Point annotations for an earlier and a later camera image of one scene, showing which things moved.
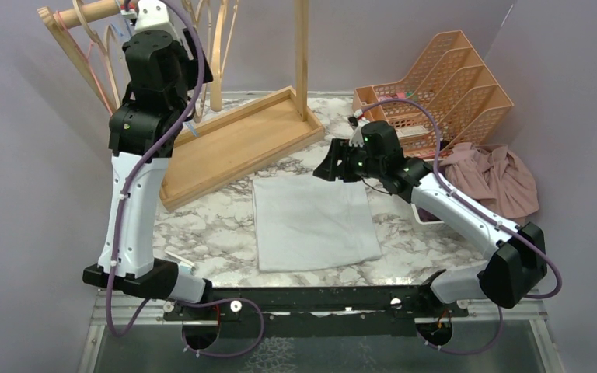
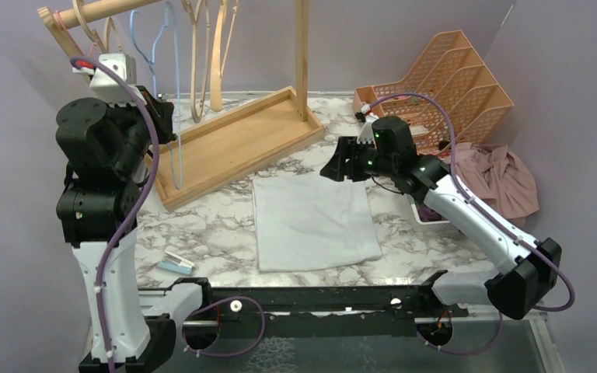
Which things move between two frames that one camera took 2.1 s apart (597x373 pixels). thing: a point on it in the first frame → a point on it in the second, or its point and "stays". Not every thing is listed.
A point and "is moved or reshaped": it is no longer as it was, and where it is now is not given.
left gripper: x=192 y=64 → x=159 y=113
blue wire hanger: x=121 y=34 is moved or reshaped
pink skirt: x=495 y=176 stays
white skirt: x=303 y=223 stays
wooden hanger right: x=216 y=95 stays
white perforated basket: x=424 y=222 stays
